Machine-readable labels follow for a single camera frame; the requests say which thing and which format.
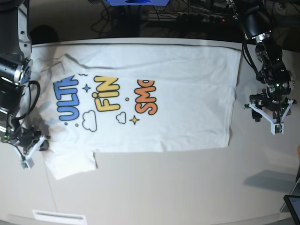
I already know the black tablet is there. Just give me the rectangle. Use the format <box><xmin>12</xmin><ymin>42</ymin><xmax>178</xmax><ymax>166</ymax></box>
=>
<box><xmin>284</xmin><ymin>195</ymin><xmax>300</xmax><ymax>225</ymax></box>

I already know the white printed T-shirt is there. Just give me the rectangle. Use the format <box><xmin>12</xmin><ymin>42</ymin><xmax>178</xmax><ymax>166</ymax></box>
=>
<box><xmin>30</xmin><ymin>44</ymin><xmax>241</xmax><ymax>180</ymax></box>

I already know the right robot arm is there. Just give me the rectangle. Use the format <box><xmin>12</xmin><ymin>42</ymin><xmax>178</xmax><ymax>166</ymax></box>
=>
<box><xmin>0</xmin><ymin>0</ymin><xmax>49</xmax><ymax>155</ymax></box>

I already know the blue camera stand base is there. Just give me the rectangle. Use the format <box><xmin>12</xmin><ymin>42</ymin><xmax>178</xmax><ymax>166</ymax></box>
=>
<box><xmin>106</xmin><ymin>0</ymin><xmax>169</xmax><ymax>6</ymax></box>

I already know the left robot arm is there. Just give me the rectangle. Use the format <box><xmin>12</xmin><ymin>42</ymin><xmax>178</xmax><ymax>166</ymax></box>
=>
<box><xmin>227</xmin><ymin>0</ymin><xmax>296</xmax><ymax>123</ymax></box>

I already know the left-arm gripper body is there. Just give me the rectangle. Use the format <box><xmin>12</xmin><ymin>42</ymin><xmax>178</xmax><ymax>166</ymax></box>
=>
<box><xmin>249</xmin><ymin>92</ymin><xmax>293</xmax><ymax>117</ymax></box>

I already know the white paper label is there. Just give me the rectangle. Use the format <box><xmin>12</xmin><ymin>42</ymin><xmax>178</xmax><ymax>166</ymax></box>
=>
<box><xmin>32</xmin><ymin>210</ymin><xmax>88</xmax><ymax>225</ymax></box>

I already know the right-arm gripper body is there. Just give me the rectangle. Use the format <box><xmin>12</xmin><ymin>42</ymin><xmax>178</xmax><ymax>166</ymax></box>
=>
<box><xmin>4</xmin><ymin>127</ymin><xmax>42</xmax><ymax>152</ymax></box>

